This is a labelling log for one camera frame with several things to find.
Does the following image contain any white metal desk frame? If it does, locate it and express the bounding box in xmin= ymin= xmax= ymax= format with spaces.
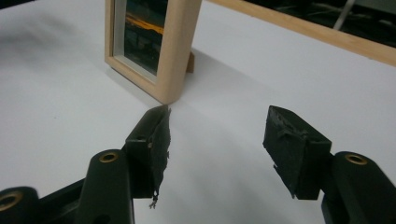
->
xmin=332 ymin=0 xmax=396 ymax=31

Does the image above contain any wooden table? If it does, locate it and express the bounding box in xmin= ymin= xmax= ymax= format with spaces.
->
xmin=206 ymin=0 xmax=396 ymax=68

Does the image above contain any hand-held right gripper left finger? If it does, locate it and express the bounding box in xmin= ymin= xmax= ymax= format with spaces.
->
xmin=124 ymin=105 xmax=172 ymax=210

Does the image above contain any white table mat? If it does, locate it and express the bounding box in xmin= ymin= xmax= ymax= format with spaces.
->
xmin=0 ymin=0 xmax=396 ymax=224

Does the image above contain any wooden photo frame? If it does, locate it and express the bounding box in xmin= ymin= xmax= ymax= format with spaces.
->
xmin=104 ymin=0 xmax=204 ymax=105

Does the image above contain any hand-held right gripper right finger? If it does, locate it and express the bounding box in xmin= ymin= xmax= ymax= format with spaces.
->
xmin=262 ymin=105 xmax=332 ymax=201

